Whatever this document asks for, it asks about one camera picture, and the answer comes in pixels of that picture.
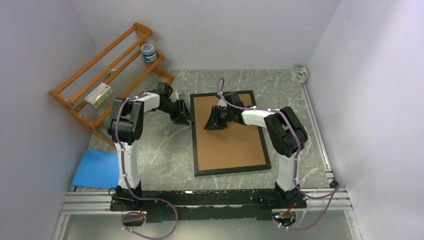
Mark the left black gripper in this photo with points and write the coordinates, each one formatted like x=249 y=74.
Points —
x=185 y=114

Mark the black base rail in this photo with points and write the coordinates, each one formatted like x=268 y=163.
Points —
x=168 y=205

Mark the clear tape roll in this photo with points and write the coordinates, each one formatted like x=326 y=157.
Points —
x=300 y=73

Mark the white red small box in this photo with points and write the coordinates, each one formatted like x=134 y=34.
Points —
x=98 y=95

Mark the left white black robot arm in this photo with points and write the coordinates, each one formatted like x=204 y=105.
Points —
x=126 y=124

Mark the blue white jar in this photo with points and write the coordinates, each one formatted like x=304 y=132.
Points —
x=149 y=53

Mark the blue paper sheet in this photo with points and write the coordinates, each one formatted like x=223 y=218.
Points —
x=97 y=169

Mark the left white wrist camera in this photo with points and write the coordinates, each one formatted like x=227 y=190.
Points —
x=176 y=96

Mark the orange wooden rack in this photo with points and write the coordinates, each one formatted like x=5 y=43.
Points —
x=122 y=66

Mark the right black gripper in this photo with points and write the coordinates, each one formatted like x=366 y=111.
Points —
x=213 y=122

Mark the black picture frame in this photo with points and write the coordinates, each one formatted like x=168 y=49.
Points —
x=195 y=149

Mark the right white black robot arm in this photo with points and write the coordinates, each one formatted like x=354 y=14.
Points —
x=286 y=132

